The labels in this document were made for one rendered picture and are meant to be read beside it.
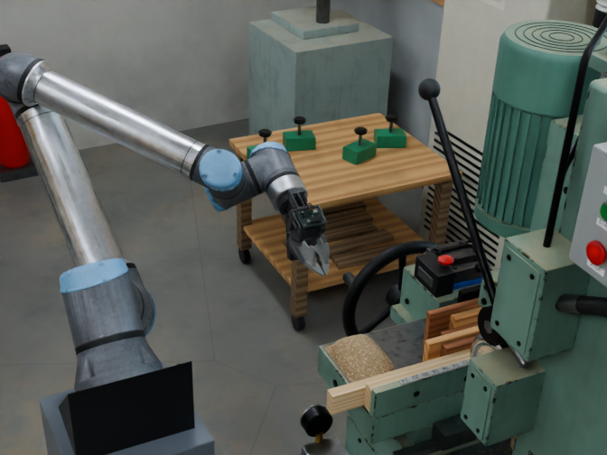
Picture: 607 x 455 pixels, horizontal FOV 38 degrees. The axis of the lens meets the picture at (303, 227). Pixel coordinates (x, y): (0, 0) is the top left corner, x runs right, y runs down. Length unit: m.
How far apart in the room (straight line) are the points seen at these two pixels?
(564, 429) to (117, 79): 3.39
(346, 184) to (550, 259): 1.84
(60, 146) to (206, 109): 2.49
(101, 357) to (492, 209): 0.89
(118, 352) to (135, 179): 2.34
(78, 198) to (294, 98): 1.72
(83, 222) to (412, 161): 1.41
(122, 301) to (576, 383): 1.00
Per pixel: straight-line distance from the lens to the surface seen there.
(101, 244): 2.12
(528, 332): 1.22
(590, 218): 1.10
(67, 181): 2.17
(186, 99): 4.57
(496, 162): 1.38
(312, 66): 3.69
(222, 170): 1.96
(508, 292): 1.23
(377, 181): 3.00
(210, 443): 1.94
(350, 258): 3.18
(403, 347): 1.64
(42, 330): 3.23
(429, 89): 1.39
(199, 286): 3.37
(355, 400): 1.49
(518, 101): 1.32
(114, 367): 1.86
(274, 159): 2.10
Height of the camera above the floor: 1.91
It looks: 31 degrees down
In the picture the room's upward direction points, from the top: 2 degrees clockwise
